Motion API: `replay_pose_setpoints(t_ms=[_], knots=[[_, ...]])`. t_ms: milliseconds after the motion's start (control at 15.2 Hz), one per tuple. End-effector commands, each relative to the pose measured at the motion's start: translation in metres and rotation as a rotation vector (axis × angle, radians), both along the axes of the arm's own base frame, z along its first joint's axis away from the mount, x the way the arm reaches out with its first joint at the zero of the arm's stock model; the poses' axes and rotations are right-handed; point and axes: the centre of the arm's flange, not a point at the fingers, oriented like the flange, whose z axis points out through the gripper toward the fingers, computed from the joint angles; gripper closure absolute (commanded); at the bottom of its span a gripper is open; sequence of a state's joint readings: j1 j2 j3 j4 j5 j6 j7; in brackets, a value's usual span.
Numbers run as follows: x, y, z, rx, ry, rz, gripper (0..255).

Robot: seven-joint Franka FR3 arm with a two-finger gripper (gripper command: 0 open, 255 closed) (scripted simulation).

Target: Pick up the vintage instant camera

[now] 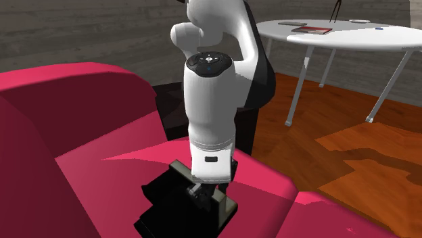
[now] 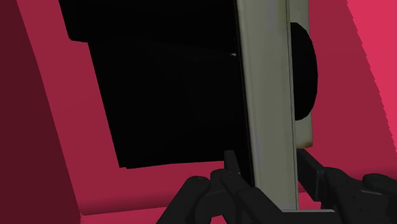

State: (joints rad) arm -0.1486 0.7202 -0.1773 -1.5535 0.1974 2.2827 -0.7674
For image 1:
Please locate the dark robot stand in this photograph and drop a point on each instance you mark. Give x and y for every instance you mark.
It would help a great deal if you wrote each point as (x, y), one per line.
(171, 108)

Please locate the red sofa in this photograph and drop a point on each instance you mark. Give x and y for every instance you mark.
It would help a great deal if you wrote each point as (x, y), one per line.
(82, 138)

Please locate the white oval table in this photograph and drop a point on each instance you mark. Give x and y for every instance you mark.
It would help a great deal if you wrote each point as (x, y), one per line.
(356, 38)

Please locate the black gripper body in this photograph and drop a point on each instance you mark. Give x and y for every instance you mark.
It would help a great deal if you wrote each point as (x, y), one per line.
(201, 192)

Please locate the black flat slab, grey edge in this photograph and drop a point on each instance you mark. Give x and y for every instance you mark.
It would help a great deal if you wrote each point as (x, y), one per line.
(171, 214)

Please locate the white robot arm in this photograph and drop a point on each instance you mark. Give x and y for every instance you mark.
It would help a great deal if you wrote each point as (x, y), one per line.
(211, 108)

